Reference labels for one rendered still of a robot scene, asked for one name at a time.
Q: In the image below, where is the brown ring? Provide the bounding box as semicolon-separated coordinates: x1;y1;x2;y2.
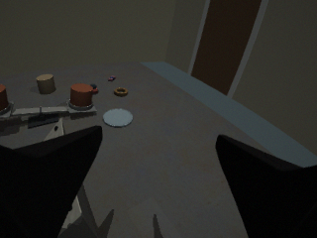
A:
114;87;128;96

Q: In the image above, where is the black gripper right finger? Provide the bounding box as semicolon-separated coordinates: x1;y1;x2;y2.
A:
215;135;317;238

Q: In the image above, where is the tan cylinder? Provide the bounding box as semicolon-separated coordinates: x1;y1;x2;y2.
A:
36;74;55;95

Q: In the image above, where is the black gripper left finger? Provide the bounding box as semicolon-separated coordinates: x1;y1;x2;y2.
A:
0;126;103;238

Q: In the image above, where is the reddish-brown cylinder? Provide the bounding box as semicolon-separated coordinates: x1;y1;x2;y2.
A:
0;83;9;111

